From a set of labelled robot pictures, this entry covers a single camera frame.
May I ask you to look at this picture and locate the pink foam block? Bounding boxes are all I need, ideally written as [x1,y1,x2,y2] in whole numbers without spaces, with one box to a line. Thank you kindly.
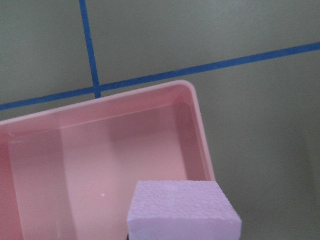
[127,180,242,240]

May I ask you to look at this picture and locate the pink plastic bin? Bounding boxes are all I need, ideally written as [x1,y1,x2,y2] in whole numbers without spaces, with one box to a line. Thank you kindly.
[0,80,215,240]

